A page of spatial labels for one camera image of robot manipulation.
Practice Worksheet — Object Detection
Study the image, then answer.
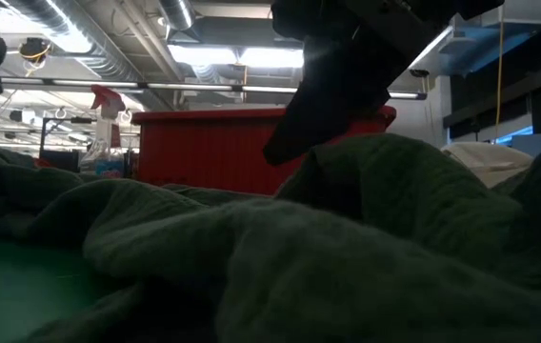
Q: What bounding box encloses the green table mat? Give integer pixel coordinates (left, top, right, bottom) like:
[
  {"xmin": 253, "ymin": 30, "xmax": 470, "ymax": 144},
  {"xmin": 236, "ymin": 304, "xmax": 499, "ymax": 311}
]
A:
[{"xmin": 0, "ymin": 232, "xmax": 110, "ymax": 343}]

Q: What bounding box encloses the yellow black cable reel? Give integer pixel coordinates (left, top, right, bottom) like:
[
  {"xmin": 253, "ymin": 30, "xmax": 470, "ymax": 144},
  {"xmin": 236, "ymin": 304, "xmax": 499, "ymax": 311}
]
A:
[{"xmin": 16, "ymin": 36, "xmax": 53, "ymax": 64}]

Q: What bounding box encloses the short fluorescent ceiling light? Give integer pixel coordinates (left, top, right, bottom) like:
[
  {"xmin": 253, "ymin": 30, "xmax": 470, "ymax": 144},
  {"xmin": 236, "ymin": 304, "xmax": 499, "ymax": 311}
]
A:
[{"xmin": 387, "ymin": 91, "xmax": 429, "ymax": 101}]

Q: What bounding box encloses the black metal stand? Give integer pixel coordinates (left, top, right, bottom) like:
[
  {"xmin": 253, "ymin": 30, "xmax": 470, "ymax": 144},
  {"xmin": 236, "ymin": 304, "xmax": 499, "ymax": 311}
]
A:
[{"xmin": 38, "ymin": 115, "xmax": 94, "ymax": 173}]

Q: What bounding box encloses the yellow hanging cable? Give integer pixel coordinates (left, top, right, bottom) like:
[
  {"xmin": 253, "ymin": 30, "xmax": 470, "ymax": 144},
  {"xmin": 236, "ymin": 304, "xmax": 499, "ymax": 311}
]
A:
[{"xmin": 492, "ymin": 21, "xmax": 506, "ymax": 144}]

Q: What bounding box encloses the black garment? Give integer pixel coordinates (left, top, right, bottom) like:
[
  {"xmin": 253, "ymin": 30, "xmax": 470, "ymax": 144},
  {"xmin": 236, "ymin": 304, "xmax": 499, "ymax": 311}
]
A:
[{"xmin": 0, "ymin": 132, "xmax": 541, "ymax": 343}]

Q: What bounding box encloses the spray bottle red trigger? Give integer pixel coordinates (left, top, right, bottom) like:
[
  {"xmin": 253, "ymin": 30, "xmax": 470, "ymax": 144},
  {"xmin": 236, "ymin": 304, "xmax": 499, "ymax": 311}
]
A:
[{"xmin": 78, "ymin": 84, "xmax": 133, "ymax": 177}]

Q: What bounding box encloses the red plastic bin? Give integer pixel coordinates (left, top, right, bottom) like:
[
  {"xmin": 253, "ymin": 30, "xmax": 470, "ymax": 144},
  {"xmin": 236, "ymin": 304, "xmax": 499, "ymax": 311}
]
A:
[{"xmin": 130, "ymin": 105, "xmax": 398, "ymax": 196}]

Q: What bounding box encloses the cream white garment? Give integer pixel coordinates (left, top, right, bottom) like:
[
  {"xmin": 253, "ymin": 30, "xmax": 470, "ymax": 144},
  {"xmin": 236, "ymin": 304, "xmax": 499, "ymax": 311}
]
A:
[{"xmin": 441, "ymin": 141, "xmax": 536, "ymax": 190}]

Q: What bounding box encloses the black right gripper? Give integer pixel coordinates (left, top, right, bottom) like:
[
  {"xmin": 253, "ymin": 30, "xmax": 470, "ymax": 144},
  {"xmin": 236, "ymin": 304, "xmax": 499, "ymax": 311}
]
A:
[{"xmin": 263, "ymin": 0, "xmax": 412, "ymax": 167}]

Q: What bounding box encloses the grey monitor panel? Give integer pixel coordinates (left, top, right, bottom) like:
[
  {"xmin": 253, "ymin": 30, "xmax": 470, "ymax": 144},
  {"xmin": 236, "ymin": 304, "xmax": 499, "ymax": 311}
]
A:
[{"xmin": 511, "ymin": 131, "xmax": 541, "ymax": 158}]

